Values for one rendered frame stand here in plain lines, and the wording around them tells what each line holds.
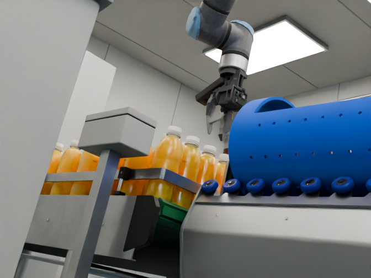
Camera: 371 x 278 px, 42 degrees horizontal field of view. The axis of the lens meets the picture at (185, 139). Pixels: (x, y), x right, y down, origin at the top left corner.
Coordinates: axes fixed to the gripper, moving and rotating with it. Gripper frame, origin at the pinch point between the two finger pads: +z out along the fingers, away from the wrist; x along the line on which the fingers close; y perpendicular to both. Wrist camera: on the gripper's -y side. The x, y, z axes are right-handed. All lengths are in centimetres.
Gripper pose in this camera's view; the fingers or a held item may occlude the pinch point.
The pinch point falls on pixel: (214, 133)
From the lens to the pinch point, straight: 147.9
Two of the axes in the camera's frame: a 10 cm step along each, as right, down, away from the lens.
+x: 6.9, 3.7, 6.3
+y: 6.9, -0.8, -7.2
